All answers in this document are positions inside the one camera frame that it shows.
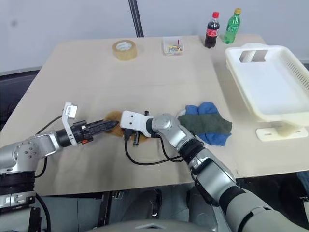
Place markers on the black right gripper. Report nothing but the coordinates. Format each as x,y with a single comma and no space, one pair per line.
129,133

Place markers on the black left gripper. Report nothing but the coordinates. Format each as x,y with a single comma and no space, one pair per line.
80,131

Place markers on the tan knit sock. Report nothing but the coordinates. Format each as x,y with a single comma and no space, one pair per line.
112,114

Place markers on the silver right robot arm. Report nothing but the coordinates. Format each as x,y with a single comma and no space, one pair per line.
166,123

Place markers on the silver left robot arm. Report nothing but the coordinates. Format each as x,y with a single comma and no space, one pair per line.
26,149

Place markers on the clear box of small items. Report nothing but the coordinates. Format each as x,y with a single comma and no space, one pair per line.
172,49

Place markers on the white plastic mounting base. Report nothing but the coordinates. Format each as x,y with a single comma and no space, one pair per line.
277,133

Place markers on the white plastic tray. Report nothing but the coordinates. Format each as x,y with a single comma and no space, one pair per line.
270,82

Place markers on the pale white sock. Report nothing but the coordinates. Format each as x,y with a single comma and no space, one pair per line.
181,112

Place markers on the dark green cloth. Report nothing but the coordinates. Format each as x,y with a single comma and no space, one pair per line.
207,124

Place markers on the blue knit sock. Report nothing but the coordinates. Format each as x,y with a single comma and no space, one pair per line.
205,108
214,139

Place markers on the clear packing tape roll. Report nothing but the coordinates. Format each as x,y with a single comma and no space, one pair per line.
125,54

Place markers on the black glossy furniture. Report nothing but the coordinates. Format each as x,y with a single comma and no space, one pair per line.
14,96

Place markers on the grey robot torso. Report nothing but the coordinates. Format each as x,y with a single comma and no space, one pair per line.
149,227

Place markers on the black slanted pole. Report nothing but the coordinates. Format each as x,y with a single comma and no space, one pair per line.
135,17

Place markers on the cola bottle with red cap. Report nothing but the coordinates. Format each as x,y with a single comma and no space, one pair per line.
212,33

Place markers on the green bottle with yellow cap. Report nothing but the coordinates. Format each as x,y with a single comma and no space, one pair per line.
231,29

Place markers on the blue fabric item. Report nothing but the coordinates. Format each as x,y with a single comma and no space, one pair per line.
304,181

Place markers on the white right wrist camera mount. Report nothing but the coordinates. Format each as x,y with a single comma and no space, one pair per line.
131,119

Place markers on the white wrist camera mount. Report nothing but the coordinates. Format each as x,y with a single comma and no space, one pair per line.
70,110
131,119

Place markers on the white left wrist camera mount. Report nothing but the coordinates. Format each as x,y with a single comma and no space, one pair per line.
70,110

